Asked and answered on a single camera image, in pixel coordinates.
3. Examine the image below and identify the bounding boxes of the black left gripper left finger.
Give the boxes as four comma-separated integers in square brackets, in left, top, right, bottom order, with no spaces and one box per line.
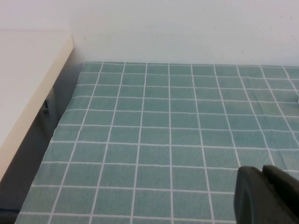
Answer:
[234,165,285,224]

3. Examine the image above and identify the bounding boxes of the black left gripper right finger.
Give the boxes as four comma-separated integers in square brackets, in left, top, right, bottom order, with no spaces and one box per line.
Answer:
[261,164,299,224]

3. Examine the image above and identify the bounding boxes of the green checked tablecloth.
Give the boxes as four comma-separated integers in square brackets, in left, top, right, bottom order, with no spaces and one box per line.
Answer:
[20,61,299,224]

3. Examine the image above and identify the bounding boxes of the white side table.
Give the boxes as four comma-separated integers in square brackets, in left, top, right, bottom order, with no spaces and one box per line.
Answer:
[0,29,74,165]

